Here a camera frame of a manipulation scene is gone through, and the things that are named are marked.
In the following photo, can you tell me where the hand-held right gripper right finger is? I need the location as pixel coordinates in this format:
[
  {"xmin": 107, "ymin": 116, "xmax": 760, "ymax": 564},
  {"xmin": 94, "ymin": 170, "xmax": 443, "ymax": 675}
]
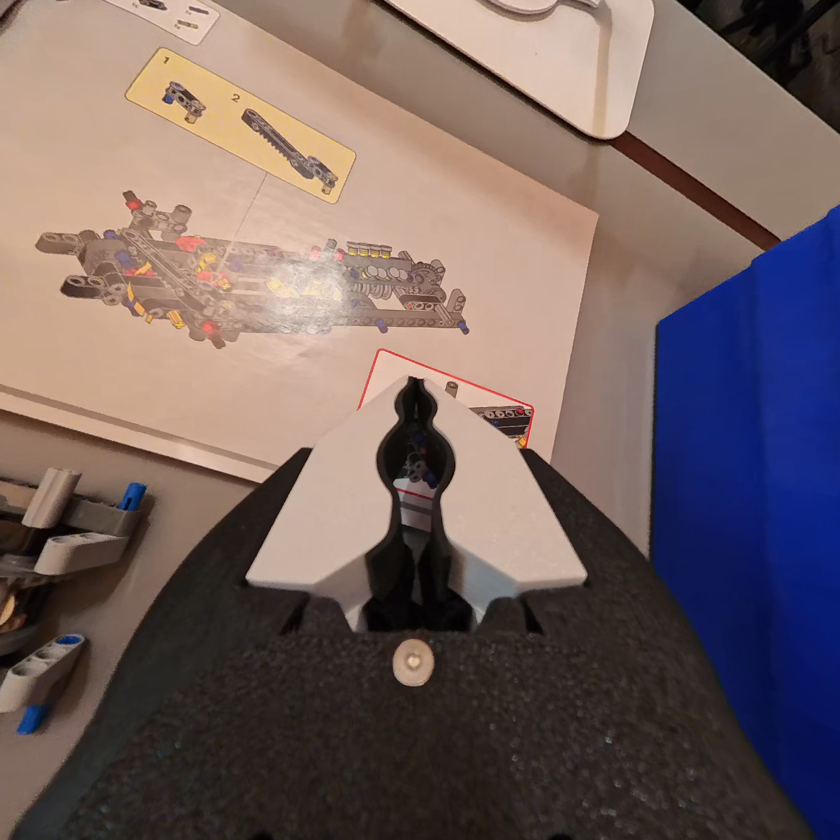
[{"xmin": 419, "ymin": 376, "xmax": 588, "ymax": 626}]

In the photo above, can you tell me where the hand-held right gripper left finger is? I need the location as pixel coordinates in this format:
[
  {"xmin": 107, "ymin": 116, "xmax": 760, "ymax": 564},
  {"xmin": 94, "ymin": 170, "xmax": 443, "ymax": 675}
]
[{"xmin": 246, "ymin": 376, "xmax": 413, "ymax": 632}]

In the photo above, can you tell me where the toy car chassis model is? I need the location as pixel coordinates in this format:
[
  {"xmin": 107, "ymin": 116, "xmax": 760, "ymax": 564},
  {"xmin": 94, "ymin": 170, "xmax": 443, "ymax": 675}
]
[{"xmin": 0, "ymin": 467, "xmax": 155, "ymax": 736}]

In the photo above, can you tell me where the blue plastic bin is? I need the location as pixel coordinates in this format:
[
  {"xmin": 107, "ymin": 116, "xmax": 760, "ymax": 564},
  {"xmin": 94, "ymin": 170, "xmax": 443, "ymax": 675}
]
[{"xmin": 653, "ymin": 206, "xmax": 840, "ymax": 840}]

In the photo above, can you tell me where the building instruction booklet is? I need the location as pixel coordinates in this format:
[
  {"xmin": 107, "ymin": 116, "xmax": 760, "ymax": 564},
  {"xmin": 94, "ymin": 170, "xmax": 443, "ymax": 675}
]
[{"xmin": 0, "ymin": 0, "xmax": 599, "ymax": 483}]

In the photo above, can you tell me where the white document stand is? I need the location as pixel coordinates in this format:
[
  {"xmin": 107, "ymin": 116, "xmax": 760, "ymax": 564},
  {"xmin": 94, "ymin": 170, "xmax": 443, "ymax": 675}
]
[{"xmin": 384, "ymin": 0, "xmax": 656, "ymax": 140}]

